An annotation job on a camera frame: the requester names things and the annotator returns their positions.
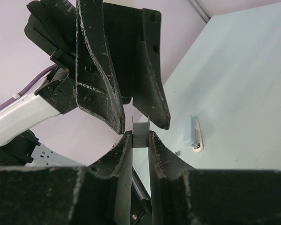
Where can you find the light blue stapler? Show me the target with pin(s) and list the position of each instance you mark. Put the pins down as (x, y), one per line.
(192, 136)

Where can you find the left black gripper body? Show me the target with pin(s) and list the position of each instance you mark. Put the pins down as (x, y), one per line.
(52, 26)

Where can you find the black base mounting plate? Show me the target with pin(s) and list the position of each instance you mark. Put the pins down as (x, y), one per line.
(141, 209)

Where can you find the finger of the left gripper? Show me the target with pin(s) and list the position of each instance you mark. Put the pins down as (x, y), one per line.
(148, 93)
(96, 86)

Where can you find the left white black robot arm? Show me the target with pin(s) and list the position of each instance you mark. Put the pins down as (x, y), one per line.
(26, 109)

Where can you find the left aluminium corner post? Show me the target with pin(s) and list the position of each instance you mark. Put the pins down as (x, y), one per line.
(201, 10)

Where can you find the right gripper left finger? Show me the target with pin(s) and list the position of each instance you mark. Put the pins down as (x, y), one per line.
(99, 194)

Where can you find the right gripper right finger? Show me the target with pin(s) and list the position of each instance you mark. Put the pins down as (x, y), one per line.
(183, 195)

